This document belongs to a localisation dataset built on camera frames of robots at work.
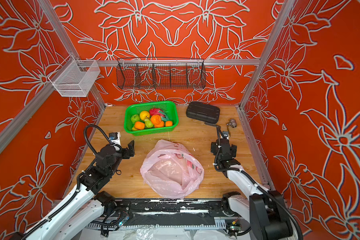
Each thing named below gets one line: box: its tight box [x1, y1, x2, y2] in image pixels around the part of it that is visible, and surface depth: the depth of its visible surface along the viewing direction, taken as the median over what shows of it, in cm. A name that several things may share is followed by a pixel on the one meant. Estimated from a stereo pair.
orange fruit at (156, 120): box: [151, 114, 164, 128], surface depth 102 cm
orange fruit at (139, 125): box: [134, 121, 146, 130], surface depth 103 cm
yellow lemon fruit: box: [140, 110, 150, 121], surface depth 109 cm
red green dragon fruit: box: [149, 108, 169, 122], surface depth 108 cm
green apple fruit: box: [130, 114, 140, 124], surface depth 106 cm
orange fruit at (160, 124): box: [154, 120, 165, 128], surface depth 104 cm
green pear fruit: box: [144, 118, 154, 129], surface depth 103 cm
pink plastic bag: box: [140, 139, 205, 199], surface depth 78 cm
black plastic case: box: [186, 101, 221, 124], surface depth 109 cm
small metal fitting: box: [226, 118, 237, 128], surface depth 107 cm
